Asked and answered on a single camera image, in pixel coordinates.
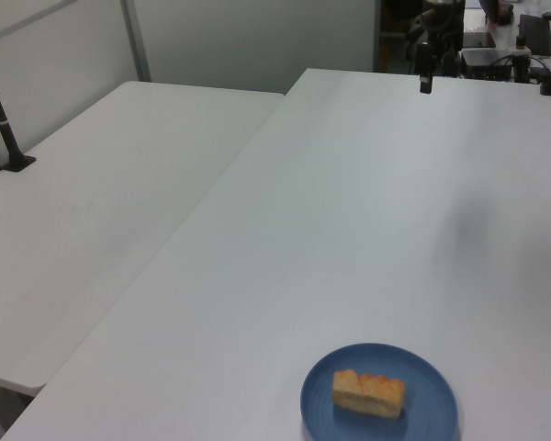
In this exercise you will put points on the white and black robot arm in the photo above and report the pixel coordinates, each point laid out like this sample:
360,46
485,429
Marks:
443,27

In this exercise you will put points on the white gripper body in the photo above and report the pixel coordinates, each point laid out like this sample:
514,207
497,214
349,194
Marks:
423,59

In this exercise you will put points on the black camera stand white tie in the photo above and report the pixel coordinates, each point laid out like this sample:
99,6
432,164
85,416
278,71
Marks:
4,133

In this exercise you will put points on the black box device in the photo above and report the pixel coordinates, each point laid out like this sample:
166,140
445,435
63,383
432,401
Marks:
486,62

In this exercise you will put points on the golden toasted bread piece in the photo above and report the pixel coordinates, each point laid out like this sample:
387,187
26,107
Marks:
367,395

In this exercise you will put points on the white side table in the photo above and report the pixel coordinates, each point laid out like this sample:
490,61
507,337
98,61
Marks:
96,206

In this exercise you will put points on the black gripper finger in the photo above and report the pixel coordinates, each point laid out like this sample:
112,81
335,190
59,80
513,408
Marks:
422,86
428,86

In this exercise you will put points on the grey partition post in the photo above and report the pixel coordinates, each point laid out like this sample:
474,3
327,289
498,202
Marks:
138,41

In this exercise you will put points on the black button pendant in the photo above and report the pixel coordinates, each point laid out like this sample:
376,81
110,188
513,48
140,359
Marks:
522,57

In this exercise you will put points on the dark laptop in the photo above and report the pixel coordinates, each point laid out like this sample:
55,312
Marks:
535,34

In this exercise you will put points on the blue round plate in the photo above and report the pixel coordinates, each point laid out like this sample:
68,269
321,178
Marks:
321,395

